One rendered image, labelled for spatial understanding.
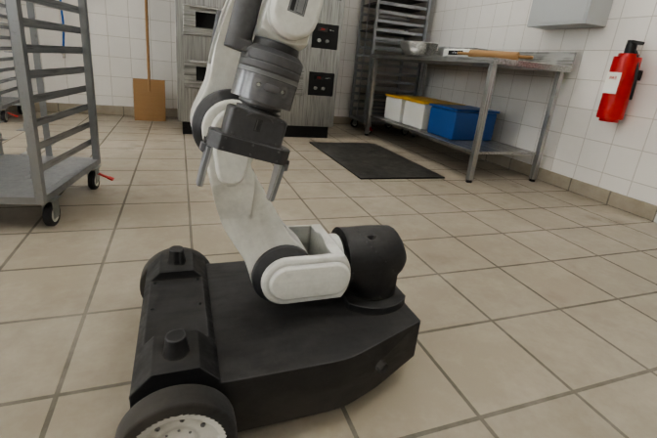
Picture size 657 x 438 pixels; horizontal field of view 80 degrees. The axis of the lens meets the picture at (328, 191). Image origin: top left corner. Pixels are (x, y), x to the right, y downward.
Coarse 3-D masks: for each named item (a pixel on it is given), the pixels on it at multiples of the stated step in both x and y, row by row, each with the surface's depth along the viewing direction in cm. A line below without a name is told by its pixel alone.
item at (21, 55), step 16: (16, 0) 131; (16, 16) 132; (16, 32) 134; (16, 48) 135; (16, 64) 137; (32, 96) 143; (32, 112) 143; (32, 128) 144; (32, 144) 146; (32, 160) 147; (32, 176) 149
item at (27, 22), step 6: (24, 18) 142; (24, 24) 142; (30, 24) 146; (36, 24) 150; (42, 24) 154; (48, 24) 159; (54, 24) 163; (60, 24) 168; (66, 24) 175; (60, 30) 169; (66, 30) 175; (72, 30) 181; (78, 30) 187
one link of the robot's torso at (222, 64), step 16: (224, 16) 69; (224, 32) 70; (224, 48) 71; (208, 64) 76; (224, 64) 71; (208, 80) 72; (224, 80) 72; (208, 96) 71; (224, 96) 71; (192, 112) 76; (192, 128) 72
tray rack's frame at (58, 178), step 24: (96, 120) 204; (0, 144) 199; (96, 144) 206; (0, 168) 180; (24, 168) 183; (72, 168) 190; (96, 168) 203; (0, 192) 154; (24, 192) 156; (48, 192) 158
